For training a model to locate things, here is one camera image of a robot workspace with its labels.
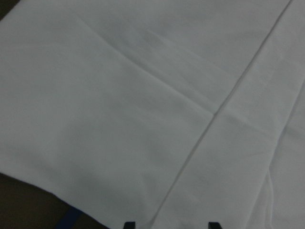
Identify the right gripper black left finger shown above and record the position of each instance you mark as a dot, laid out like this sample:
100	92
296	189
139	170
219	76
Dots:
129	225

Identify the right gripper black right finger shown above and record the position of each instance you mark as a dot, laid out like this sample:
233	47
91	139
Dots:
214	225

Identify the white long-sleeve printed shirt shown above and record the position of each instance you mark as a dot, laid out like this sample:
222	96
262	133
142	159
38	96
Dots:
168	113

